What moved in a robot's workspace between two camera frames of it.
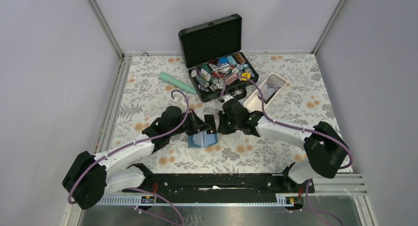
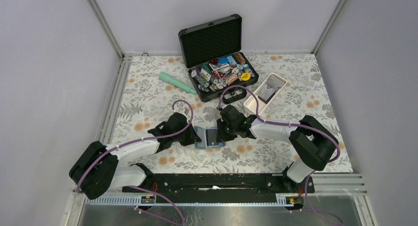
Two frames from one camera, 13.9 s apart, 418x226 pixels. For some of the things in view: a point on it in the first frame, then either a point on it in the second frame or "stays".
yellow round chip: [246, 74] stays
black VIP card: [209, 119] → [211, 136]
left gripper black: [197, 124] → [192, 138]
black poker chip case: [212, 51] stays
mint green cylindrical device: [164, 76] stays
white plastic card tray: [271, 87] stays
